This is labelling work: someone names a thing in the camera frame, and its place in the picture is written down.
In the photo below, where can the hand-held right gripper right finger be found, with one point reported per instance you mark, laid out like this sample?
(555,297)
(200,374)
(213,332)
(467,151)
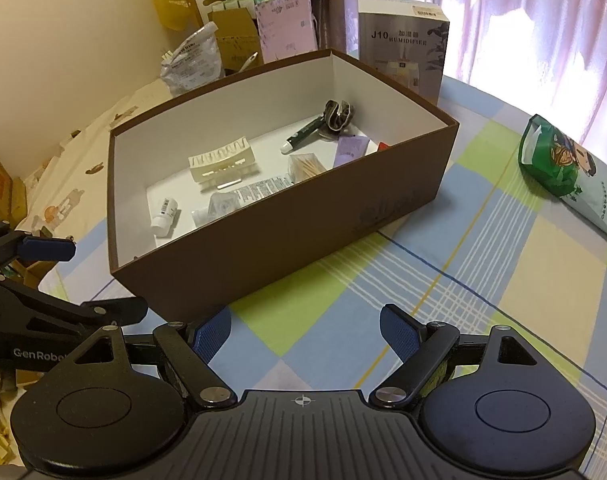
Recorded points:
(398,332)

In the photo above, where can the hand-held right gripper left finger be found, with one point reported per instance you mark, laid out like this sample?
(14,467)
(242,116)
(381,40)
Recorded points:
(212,335)

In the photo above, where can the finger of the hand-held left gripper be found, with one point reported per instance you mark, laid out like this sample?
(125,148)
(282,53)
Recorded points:
(118,310)
(48,249)

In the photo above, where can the small white bottle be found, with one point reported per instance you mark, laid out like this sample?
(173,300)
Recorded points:
(163,215)

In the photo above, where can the brown cardboard box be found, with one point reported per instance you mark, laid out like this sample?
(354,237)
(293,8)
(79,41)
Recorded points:
(283,240)

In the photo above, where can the white tube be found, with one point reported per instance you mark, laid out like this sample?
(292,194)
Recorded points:
(263,189)

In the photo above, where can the purple packet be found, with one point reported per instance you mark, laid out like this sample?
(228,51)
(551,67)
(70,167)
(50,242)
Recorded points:
(348,150)

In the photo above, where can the clear toothpick box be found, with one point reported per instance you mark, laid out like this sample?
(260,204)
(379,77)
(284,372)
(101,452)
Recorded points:
(306,166)

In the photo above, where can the checked cloth desktop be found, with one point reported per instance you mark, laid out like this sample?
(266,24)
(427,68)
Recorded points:
(483,260)

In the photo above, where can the cream printed bed sheet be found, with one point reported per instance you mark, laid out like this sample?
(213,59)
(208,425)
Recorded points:
(73,170)

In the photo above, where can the small red object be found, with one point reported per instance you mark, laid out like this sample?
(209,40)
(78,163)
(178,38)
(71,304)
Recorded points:
(383,146)

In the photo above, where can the green and white pen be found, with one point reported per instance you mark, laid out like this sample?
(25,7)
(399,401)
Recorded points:
(303,132)

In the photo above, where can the green snack bag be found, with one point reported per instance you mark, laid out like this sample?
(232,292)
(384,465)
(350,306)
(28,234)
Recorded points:
(558,160)

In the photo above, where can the printed white plastic bag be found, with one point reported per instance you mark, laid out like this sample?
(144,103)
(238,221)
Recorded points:
(193,60)

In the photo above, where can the open cardboard box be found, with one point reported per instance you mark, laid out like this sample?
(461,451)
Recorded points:
(233,35)

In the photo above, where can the grey humidifier box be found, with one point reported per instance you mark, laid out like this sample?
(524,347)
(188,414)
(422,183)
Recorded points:
(403,45)

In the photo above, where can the pink paper bag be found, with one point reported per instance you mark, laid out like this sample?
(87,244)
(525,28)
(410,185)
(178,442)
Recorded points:
(286,25)

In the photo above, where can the pink sheer curtain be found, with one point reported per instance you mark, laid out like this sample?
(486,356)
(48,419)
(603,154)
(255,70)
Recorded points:
(508,10)

